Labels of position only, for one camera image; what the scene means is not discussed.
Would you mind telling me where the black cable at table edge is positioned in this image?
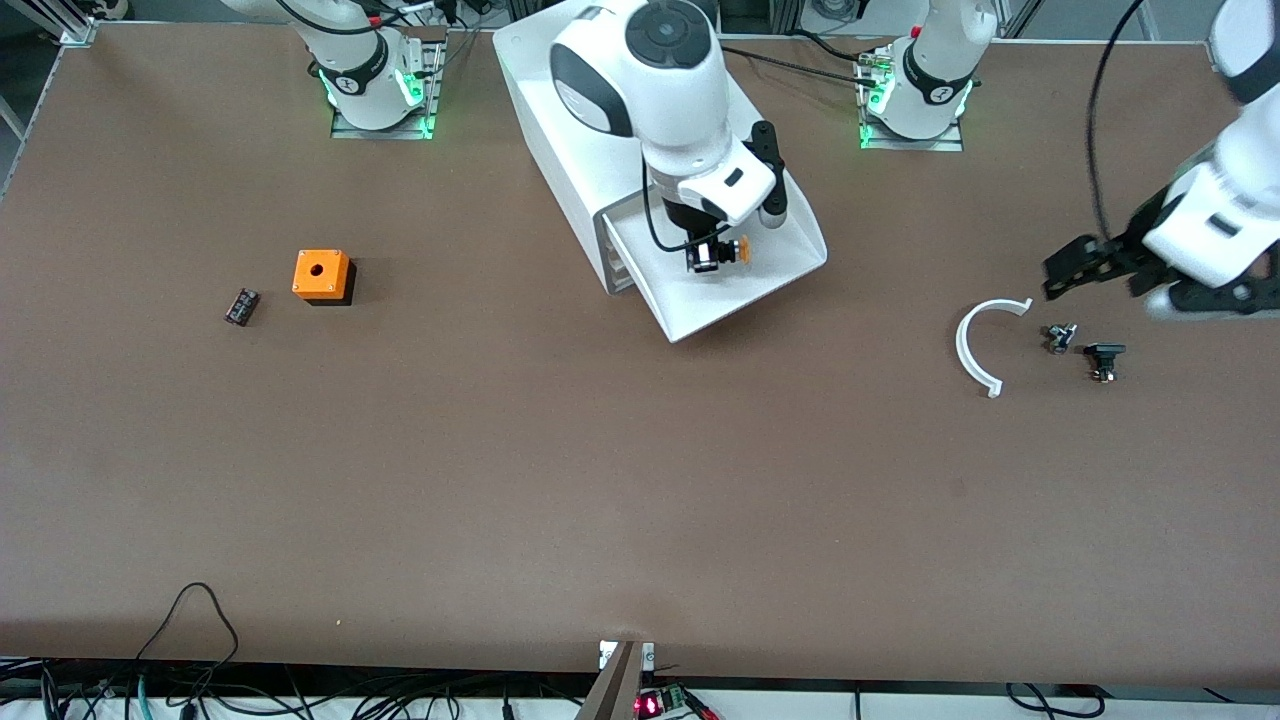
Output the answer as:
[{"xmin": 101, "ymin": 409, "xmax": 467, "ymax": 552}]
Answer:
[{"xmin": 1005, "ymin": 683, "xmax": 1101, "ymax": 719}]

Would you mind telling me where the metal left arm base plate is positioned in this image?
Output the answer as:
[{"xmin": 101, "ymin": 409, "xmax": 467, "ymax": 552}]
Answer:
[{"xmin": 855, "ymin": 45, "xmax": 966, "ymax": 153}]

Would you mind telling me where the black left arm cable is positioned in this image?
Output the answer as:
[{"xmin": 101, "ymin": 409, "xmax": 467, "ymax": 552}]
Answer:
[{"xmin": 1089, "ymin": 0, "xmax": 1147, "ymax": 241}]

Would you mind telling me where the black cable behind cabinet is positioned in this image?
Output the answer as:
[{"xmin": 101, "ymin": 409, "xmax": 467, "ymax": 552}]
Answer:
[{"xmin": 720, "ymin": 42, "xmax": 886, "ymax": 86}]

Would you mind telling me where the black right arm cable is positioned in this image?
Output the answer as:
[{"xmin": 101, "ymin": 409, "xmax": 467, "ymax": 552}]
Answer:
[{"xmin": 643, "ymin": 170, "xmax": 721, "ymax": 253}]

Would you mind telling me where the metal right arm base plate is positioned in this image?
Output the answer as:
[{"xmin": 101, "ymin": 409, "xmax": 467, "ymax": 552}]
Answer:
[{"xmin": 330, "ymin": 40, "xmax": 447, "ymax": 141}]

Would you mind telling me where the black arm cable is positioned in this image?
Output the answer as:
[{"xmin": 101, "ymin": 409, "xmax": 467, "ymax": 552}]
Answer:
[
  {"xmin": 1089, "ymin": 0, "xmax": 1147, "ymax": 241},
  {"xmin": 643, "ymin": 170, "xmax": 721, "ymax": 253}
]

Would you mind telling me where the aluminium frame bracket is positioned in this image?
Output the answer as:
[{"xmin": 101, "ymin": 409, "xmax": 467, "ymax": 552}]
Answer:
[{"xmin": 20, "ymin": 0, "xmax": 101, "ymax": 47}]

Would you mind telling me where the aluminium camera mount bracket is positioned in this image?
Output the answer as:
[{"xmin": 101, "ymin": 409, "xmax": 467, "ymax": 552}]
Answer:
[{"xmin": 575, "ymin": 640, "xmax": 656, "ymax": 720}]

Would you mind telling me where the orange push button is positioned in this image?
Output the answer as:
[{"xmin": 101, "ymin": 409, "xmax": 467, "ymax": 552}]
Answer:
[{"xmin": 698, "ymin": 235, "xmax": 752, "ymax": 274}]

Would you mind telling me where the black looped cable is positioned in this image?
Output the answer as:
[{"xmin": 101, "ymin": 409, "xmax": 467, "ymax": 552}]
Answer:
[{"xmin": 135, "ymin": 583, "xmax": 241, "ymax": 691}]

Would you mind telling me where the orange box with hole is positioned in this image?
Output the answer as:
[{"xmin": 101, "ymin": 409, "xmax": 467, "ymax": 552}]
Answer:
[{"xmin": 292, "ymin": 249, "xmax": 358, "ymax": 307}]

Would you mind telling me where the white curved plastic arc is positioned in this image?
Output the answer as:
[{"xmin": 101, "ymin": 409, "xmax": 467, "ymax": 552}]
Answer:
[{"xmin": 955, "ymin": 297, "xmax": 1034, "ymax": 399}]

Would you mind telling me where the circuit board with red light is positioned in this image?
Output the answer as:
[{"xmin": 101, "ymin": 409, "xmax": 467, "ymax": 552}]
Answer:
[{"xmin": 635, "ymin": 685, "xmax": 717, "ymax": 720}]

